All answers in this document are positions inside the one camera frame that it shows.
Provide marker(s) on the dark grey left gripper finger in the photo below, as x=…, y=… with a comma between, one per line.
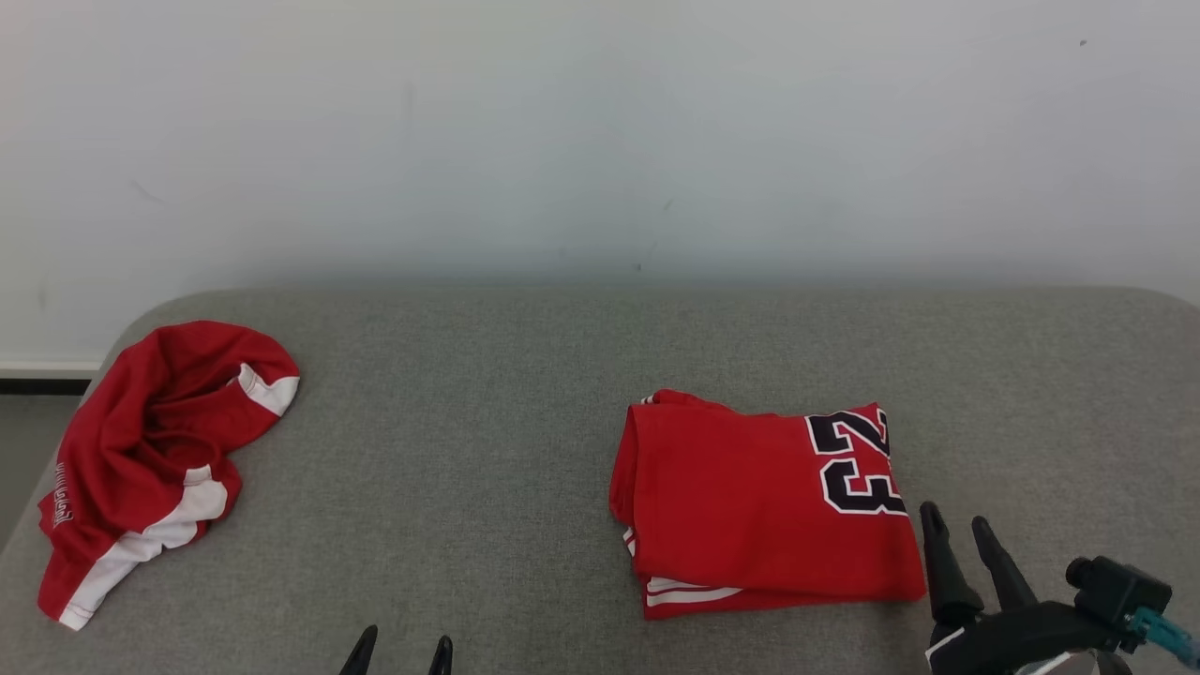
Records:
x=361, y=658
x=441, y=661

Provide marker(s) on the white skirting board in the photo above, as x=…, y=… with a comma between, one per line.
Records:
x=37, y=367

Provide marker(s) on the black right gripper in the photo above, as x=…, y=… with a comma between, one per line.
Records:
x=1012, y=642

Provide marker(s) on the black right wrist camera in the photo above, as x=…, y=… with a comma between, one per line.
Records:
x=1120, y=591

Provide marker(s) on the red jersey with number 23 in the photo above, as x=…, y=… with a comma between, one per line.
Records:
x=750, y=506

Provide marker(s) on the red shorts with white stripe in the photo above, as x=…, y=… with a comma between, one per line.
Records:
x=141, y=422

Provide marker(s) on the grey fabric sofa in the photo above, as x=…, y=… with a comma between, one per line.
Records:
x=469, y=469

